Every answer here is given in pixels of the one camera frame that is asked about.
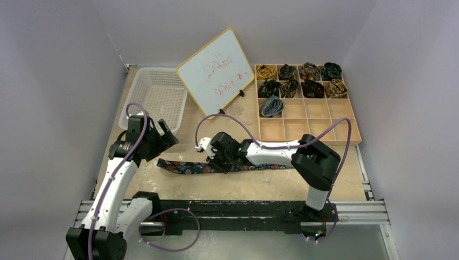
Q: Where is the navy floral patterned tie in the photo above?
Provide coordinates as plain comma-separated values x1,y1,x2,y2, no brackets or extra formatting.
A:
156,158,292,175

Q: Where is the brown patterned rolled tie top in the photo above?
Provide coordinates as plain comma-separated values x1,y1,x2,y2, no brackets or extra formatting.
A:
299,62,322,81

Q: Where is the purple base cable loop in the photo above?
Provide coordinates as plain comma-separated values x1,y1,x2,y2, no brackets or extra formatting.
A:
137,208,201,253

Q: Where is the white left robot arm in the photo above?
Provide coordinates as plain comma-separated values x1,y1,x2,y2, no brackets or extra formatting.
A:
65,113,179,259

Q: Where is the black gold rolled tie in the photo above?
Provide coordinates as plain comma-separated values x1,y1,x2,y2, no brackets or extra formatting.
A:
258,79,281,99

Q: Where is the white plastic basket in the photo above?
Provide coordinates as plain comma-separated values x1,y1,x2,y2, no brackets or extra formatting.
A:
118,67,188,135

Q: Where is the white board with yellow frame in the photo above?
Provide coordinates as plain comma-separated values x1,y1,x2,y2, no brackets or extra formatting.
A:
176,28,255,116

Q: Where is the yellow rolled tie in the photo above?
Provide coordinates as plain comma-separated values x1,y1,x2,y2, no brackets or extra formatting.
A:
255,64,277,81

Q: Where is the dark olive rolled tie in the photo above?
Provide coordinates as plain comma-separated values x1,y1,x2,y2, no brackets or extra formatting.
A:
280,79,299,99

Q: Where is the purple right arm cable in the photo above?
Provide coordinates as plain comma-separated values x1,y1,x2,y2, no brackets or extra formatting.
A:
194,113,353,243

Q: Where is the orange brown rolled tie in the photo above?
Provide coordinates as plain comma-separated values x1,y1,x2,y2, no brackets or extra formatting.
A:
325,79,348,99

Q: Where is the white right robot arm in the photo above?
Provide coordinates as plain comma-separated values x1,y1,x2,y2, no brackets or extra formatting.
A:
196,132,342,220

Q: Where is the teal dark rolled tie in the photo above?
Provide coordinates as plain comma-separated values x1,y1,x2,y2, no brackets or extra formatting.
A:
321,62,342,81

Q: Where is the dark maroon rolled tie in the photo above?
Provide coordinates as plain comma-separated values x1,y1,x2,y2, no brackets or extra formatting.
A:
301,80,325,99

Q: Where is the grey rolled tie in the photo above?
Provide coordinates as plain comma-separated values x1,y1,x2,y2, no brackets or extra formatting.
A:
260,95,285,118

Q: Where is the wooden compartment tray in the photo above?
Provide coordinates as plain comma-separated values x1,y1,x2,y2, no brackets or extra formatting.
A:
254,64,362,146

